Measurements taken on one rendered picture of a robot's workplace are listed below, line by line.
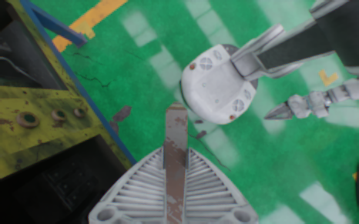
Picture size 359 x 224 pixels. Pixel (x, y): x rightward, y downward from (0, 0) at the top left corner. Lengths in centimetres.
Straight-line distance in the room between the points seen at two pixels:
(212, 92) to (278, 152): 108
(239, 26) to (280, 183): 175
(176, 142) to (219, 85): 99
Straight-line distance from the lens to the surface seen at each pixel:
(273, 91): 170
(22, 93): 66
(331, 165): 237
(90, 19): 180
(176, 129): 16
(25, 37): 97
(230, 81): 117
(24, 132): 57
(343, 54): 50
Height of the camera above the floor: 138
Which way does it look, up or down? 85 degrees down
